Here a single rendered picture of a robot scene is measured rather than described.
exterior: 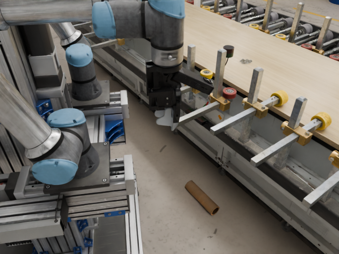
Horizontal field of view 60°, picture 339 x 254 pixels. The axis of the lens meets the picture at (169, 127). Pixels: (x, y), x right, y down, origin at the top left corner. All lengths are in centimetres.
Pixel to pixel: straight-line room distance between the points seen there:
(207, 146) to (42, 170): 176
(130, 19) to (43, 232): 80
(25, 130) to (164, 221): 152
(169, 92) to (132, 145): 203
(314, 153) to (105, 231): 128
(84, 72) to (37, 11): 65
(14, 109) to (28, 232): 49
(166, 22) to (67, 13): 27
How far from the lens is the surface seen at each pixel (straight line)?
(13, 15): 84
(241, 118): 149
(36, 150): 88
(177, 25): 65
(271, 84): 192
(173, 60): 68
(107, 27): 65
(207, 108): 169
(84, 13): 79
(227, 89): 179
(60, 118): 99
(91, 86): 146
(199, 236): 214
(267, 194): 223
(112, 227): 195
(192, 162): 256
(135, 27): 65
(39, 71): 118
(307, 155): 180
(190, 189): 228
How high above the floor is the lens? 184
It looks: 39 degrees down
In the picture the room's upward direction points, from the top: straight up
